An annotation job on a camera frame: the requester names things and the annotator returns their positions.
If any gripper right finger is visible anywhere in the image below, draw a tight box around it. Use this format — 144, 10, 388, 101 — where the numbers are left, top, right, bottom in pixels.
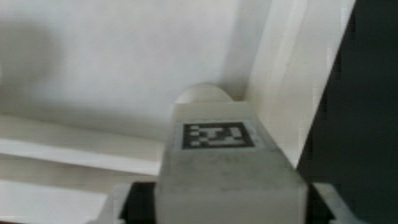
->
306, 183, 370, 224

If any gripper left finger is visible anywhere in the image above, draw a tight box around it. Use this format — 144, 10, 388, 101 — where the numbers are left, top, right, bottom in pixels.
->
87, 181, 157, 224

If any white square table top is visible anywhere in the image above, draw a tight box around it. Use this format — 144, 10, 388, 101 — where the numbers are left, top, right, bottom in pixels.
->
0, 0, 359, 224

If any white table leg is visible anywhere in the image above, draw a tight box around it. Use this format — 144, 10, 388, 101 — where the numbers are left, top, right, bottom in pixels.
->
155, 84, 308, 224

